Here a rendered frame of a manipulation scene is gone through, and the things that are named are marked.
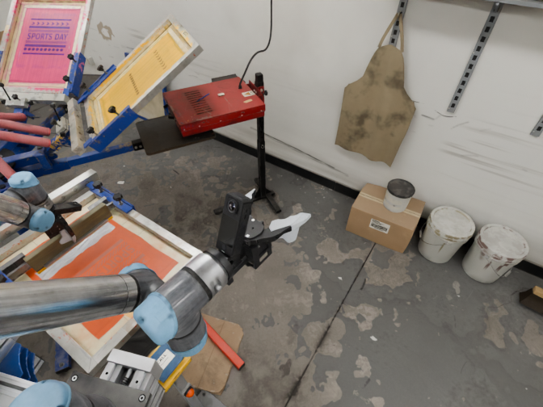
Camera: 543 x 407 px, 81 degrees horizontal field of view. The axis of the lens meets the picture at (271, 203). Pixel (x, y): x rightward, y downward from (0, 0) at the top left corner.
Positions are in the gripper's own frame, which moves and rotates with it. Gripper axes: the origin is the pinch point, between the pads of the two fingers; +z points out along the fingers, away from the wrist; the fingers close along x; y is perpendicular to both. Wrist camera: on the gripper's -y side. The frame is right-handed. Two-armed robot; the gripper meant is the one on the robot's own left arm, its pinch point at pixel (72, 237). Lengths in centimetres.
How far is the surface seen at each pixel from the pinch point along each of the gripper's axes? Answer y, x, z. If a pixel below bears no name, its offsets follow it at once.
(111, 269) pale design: -1.9, 15.6, 13.7
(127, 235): -18.1, 6.1, 13.6
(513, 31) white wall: -200, 120, -50
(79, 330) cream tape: 21.8, 28.6, 13.8
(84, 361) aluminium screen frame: 27, 42, 10
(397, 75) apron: -196, 70, -15
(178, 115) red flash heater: -94, -32, -2
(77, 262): 4.0, 0.2, 13.7
